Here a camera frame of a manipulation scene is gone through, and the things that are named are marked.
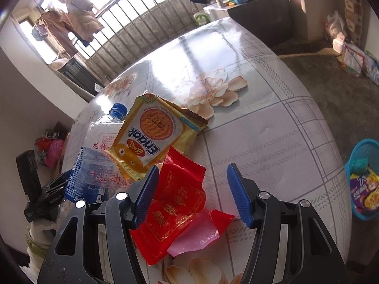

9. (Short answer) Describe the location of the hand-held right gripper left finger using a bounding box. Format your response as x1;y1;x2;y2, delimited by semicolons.
37;165;160;284

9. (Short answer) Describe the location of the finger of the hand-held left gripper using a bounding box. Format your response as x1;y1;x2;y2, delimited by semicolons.
41;170;73;199

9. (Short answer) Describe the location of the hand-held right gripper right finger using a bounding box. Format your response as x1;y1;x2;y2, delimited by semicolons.
227;163;347;284

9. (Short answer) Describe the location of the clear plastic water bottle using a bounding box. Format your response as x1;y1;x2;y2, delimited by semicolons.
61;103;140;224

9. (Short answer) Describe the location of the red foil wrapper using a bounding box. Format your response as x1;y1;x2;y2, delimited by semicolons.
130;146;236;266

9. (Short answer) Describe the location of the yellow noodle packet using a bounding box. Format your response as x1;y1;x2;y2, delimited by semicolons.
104;93;208;182

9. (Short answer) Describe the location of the clear plastic bag red print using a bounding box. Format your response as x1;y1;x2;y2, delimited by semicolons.
86;120;143;197

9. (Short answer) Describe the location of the green plastic bag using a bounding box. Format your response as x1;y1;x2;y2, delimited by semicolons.
351;158;368;174

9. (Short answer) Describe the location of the purple snack bag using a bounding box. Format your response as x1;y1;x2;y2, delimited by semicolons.
350;167;379;216

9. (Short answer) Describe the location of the blue plastic basket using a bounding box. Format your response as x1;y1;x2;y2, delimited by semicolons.
344;138;379;221

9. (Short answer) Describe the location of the pink plastic bag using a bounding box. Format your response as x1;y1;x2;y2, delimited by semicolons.
44;139;65;168

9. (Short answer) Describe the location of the red crumpled bag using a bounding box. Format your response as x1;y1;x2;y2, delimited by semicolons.
35;138;52;152

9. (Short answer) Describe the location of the black printed box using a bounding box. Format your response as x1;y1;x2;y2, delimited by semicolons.
44;121;67;139

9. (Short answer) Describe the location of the black crate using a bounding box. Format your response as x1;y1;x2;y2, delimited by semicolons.
58;58;97;97

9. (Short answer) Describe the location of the small hanging purple cloth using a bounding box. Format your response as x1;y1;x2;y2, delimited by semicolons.
31;24;48;42

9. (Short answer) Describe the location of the hanging brown jacket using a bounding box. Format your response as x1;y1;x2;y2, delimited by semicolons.
38;9;79;57

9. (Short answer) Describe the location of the metal balcony railing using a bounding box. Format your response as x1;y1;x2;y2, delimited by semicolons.
74;0;214;87

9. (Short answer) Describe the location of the hanging beige puffer jacket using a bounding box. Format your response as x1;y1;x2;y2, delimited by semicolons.
58;0;105;42

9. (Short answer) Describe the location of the clear bag of colourful items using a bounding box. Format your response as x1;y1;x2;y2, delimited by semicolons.
339;40;366;79

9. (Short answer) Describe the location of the dark grey cabinet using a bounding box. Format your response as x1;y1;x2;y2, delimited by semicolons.
228;0;308;47

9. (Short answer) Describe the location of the green white bag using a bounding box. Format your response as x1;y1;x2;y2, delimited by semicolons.
193;10;211;26

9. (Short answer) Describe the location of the white appliance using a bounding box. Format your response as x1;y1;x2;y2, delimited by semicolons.
204;1;237;23

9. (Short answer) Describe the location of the white floor plastic bag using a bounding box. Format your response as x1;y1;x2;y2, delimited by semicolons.
326;10;347;41

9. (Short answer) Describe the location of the patterned cardboard panel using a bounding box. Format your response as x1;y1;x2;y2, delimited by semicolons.
340;0;363;41

